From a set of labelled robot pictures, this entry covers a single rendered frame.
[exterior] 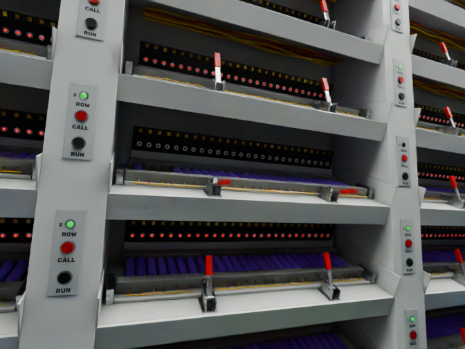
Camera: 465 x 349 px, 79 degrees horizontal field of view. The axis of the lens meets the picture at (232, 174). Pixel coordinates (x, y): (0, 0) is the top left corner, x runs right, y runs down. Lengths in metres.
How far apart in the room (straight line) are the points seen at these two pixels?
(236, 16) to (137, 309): 0.58
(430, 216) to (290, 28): 0.57
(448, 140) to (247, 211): 0.62
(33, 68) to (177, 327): 0.47
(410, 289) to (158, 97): 0.69
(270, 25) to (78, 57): 0.38
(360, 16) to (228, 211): 0.69
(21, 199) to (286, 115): 0.49
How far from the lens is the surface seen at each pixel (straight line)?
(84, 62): 0.55
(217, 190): 0.53
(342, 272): 0.75
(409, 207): 0.80
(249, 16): 0.67
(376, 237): 0.79
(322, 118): 0.66
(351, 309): 0.70
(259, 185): 0.60
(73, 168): 0.50
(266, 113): 0.59
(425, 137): 0.89
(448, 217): 0.93
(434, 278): 0.95
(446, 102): 1.39
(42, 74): 0.55
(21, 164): 0.58
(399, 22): 0.93
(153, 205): 0.50
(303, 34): 0.72
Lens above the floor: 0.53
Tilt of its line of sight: 8 degrees up
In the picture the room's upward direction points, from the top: 2 degrees clockwise
